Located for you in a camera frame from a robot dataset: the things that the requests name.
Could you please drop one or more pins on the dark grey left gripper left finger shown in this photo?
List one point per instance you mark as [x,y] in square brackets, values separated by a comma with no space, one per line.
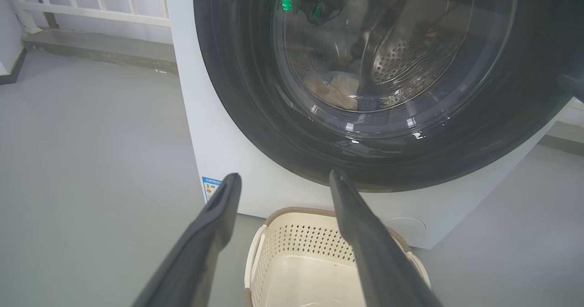
[196,261]

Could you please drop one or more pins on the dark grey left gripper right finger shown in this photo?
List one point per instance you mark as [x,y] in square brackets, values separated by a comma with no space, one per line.
[374,261]

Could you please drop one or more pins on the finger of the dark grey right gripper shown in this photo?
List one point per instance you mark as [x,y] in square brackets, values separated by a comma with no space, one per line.
[574,87]

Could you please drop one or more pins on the blue garment with cream lining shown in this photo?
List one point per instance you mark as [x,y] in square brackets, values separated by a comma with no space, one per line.
[337,90]

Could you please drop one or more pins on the black round glass washer door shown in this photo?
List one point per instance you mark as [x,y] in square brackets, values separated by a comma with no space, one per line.
[237,70]

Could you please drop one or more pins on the white front-load washing machine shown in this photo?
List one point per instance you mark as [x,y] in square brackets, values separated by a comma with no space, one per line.
[237,161]

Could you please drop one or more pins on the stainless steel washing machine drum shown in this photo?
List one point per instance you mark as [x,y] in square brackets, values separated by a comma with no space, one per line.
[401,56]

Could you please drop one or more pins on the round white filter cover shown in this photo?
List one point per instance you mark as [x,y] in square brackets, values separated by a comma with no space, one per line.
[410,229]

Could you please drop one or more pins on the cream perforated laundry basket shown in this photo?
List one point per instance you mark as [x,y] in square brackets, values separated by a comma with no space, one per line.
[301,270]

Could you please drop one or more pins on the blue energy label sticker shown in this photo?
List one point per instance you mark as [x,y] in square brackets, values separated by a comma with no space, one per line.
[211,188]

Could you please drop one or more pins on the white metal railing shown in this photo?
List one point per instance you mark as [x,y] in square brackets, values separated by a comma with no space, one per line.
[91,13]

